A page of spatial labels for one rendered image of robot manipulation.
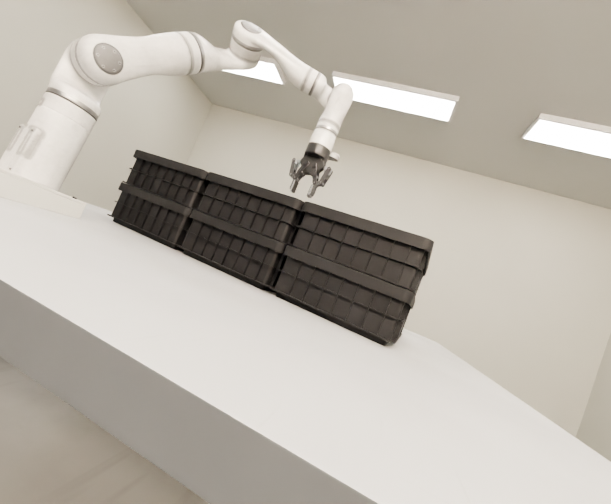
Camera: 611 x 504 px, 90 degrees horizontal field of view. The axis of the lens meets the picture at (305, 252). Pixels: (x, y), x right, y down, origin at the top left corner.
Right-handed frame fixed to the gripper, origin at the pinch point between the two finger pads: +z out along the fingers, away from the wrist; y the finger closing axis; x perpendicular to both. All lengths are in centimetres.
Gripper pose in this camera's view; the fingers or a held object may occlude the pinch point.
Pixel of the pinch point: (302, 190)
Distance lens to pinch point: 96.6
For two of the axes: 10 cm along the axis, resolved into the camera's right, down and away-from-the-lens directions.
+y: 8.6, 3.3, -4.0
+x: 3.5, 1.9, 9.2
